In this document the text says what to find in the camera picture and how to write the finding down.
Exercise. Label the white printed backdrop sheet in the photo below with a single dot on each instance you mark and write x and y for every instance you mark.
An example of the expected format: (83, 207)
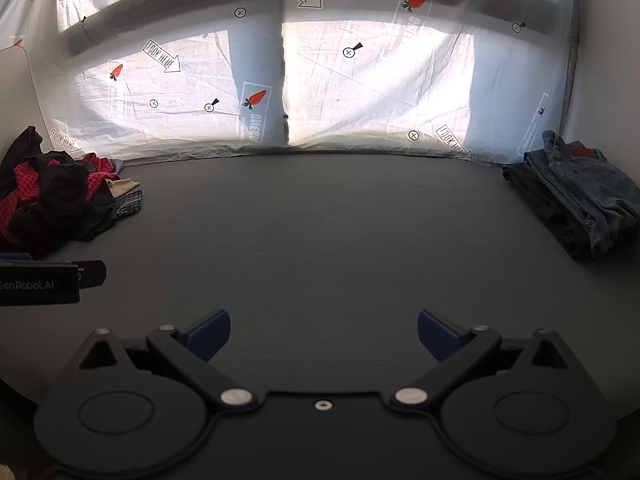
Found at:
(350, 85)

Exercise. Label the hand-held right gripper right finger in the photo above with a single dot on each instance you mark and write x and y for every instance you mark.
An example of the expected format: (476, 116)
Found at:
(439, 335)

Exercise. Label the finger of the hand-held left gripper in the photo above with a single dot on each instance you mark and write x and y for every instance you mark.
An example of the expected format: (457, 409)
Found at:
(94, 273)

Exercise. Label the blue plaid cloth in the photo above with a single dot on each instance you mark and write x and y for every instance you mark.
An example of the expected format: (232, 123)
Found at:
(130, 206)

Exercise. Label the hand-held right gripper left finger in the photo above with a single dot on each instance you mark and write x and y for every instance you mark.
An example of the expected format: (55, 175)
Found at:
(209, 334)

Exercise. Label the folded blue jeans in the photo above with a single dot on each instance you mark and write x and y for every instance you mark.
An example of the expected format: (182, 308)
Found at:
(585, 185)

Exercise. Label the red checked shirt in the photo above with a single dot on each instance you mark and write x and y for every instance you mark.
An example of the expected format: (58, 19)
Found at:
(25, 180)

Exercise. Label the beige cloth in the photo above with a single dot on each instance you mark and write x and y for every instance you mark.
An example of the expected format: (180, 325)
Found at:
(123, 187)

